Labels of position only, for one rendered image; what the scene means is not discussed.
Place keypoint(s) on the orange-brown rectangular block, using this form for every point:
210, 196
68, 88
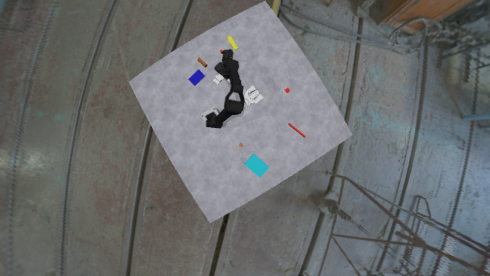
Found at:
202, 62

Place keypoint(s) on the teal flat rectangular plate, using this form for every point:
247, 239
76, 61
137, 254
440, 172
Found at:
256, 165

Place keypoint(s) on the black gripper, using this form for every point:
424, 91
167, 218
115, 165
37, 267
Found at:
217, 68

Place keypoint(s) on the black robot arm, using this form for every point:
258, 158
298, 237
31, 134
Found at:
231, 107

